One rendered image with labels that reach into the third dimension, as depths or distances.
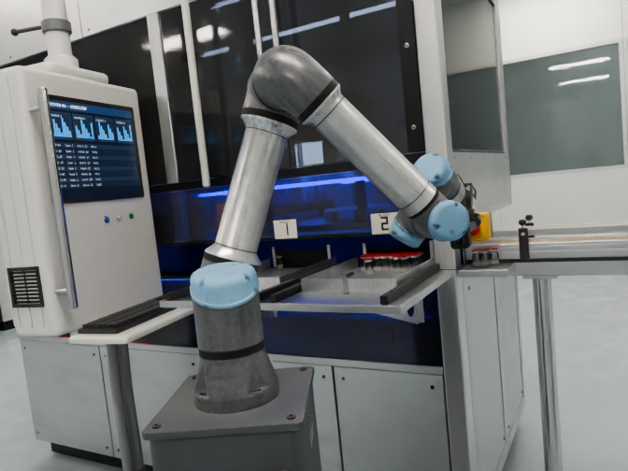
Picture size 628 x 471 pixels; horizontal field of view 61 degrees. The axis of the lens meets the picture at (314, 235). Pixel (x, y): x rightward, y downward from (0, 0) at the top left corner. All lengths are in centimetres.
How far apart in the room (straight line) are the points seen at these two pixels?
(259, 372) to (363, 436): 89
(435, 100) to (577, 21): 474
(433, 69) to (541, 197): 465
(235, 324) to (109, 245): 97
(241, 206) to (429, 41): 75
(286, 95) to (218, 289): 35
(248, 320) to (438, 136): 81
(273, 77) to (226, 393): 54
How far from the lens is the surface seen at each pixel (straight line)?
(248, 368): 93
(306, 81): 94
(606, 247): 157
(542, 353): 169
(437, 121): 150
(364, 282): 130
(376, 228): 157
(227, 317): 91
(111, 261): 182
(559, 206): 608
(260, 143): 105
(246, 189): 104
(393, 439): 175
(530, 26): 623
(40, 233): 165
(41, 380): 284
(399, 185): 98
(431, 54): 153
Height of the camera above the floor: 115
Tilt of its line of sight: 5 degrees down
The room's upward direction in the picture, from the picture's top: 6 degrees counter-clockwise
